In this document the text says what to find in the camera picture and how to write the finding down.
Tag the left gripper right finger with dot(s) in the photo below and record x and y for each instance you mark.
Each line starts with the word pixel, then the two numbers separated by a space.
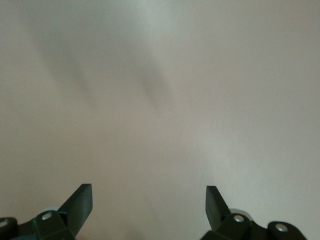
pixel 220 220

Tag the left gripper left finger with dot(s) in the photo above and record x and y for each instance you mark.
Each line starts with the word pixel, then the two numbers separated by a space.
pixel 72 212

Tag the brown table mat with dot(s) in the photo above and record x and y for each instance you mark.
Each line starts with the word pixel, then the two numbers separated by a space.
pixel 160 100

